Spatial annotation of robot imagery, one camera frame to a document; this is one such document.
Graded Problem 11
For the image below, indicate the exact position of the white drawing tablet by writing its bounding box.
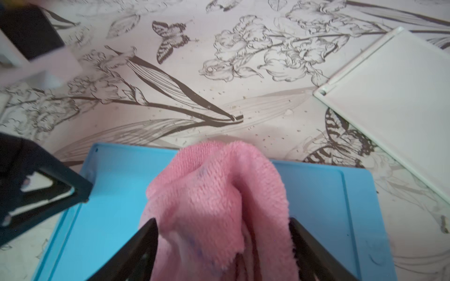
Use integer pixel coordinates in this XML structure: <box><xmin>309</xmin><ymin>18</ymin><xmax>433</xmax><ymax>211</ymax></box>
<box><xmin>314</xmin><ymin>27</ymin><xmax>450</xmax><ymax>200</ymax></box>
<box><xmin>1</xmin><ymin>47</ymin><xmax>83</xmax><ymax>90</ymax></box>

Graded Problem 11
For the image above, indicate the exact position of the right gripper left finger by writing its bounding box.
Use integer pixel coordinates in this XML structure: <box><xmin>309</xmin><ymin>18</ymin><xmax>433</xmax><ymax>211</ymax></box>
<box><xmin>88</xmin><ymin>218</ymin><xmax>159</xmax><ymax>281</ymax></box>

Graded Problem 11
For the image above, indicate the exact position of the pink cloth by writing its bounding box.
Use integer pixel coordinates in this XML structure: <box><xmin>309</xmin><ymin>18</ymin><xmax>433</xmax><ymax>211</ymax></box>
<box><xmin>141</xmin><ymin>142</ymin><xmax>299</xmax><ymax>281</ymax></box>

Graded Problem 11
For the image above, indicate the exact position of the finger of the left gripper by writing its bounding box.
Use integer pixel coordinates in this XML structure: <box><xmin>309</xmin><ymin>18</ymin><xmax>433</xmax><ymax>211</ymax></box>
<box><xmin>1</xmin><ymin>133</ymin><xmax>93</xmax><ymax>245</ymax></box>

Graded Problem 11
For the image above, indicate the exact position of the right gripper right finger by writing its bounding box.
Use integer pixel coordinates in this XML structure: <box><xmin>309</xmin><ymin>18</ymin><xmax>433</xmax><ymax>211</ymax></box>
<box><xmin>289</xmin><ymin>217</ymin><xmax>357</xmax><ymax>281</ymax></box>

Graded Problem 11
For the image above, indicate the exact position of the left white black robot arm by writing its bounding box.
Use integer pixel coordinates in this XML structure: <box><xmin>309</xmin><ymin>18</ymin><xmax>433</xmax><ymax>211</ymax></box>
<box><xmin>1</xmin><ymin>1</ymin><xmax>93</xmax><ymax>244</ymax></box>

